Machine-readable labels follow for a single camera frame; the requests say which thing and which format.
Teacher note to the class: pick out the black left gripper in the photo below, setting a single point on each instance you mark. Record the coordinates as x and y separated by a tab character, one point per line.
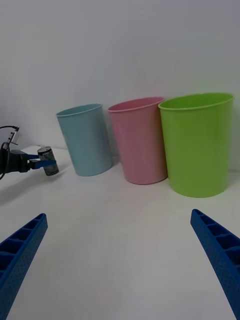
18	161

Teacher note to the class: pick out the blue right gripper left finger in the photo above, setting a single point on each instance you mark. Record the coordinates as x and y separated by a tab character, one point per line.
17	255

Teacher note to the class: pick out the pale blue plastic bin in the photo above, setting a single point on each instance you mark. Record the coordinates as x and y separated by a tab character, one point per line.
87	142

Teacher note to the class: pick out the silver and black left arm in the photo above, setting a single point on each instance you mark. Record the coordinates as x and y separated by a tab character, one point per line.
3	160

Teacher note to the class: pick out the pale grey left wrist camera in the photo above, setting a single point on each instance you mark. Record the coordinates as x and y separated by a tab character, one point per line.
15	137

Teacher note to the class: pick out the green plastic bin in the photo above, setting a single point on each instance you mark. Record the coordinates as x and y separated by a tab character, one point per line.
197	150

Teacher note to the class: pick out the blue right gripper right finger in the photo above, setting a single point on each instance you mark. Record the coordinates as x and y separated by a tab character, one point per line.
220	250

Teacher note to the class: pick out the pink plastic bin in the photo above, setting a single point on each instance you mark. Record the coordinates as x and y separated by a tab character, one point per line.
140	145

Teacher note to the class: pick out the dark drink can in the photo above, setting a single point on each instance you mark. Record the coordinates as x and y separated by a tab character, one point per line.
45	153

